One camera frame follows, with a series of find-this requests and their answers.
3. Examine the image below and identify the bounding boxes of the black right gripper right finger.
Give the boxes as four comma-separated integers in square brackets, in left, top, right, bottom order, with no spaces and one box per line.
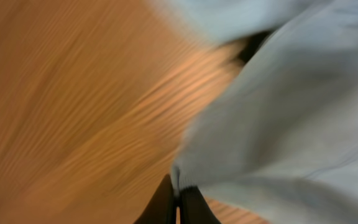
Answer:
[179,187,221,224]

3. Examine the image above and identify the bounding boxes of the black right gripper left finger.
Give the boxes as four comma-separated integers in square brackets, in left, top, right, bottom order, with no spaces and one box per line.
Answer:
[134,174,177,224]

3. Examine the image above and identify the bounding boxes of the light blue printed t-shirt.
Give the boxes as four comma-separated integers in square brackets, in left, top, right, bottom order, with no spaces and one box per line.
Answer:
[152,0,358,223]

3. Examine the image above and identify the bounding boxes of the black crumpled garment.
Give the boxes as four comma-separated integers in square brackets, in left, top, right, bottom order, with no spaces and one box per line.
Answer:
[236,30,273,64]

